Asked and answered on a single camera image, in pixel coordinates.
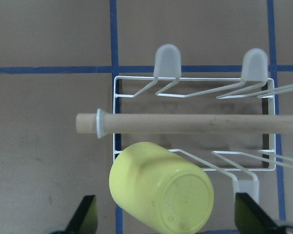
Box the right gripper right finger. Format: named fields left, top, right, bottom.
left=234, top=193, right=285, bottom=234

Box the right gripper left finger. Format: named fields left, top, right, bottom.
left=64, top=195, right=98, bottom=234

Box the yellow plastic cup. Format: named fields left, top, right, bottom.
left=109, top=142, right=214, bottom=234

